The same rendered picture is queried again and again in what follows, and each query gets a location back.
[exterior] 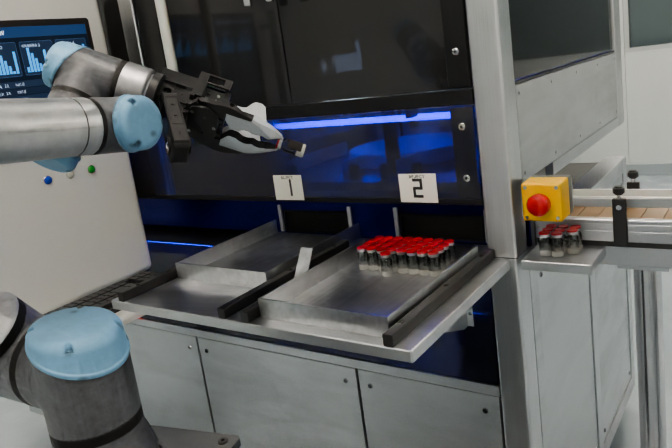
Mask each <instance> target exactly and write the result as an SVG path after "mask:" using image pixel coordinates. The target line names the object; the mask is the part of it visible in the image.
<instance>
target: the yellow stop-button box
mask: <svg viewBox="0 0 672 448"><path fill-rule="evenodd" d="M521 190H522V203H523V216H524V220H526V221H552V222H562V221H563V220H564V219H565V218H566V217H567V216H568V215H569V214H571V213H572V212H573V199H572V183H571V175H533V176H531V177H530V178H529V179H528V180H526V181H525V182H523V183H522V184H521ZM537 193H541V194H544V195H546V196H547V197H548V198H549V200H550V202H551V208H550V210H549V211H548V212H547V213H546V214H545V215H544V216H541V217H536V216H533V215H532V214H530V213H529V211H528V210H527V206H526V203H527V200H528V199H529V198H530V197H531V196H532V195H534V194H537Z"/></svg>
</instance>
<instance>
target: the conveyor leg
mask: <svg viewBox="0 0 672 448"><path fill-rule="evenodd" d="M617 267H618V268H620V269H633V279H634V304H635V328H636V352H637V377H638V401H639V426H640V448H667V429H666V397H665V365H664V333H663V301H662V272H669V271H670V269H666V268H651V267H637V266H622V265H617Z"/></svg>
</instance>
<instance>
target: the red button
mask: <svg viewBox="0 0 672 448"><path fill-rule="evenodd" d="M526 206H527V210H528V211H529V213H530V214H532V215H533V216H536V217H541V216H544V215H545V214H546V213H547V212H548V211H549V210H550V208H551V202H550V200H549V198H548V197H547V196H546V195H544V194H541V193H537V194H534V195H532V196H531V197H530V198H529V199H528V200H527V203H526Z"/></svg>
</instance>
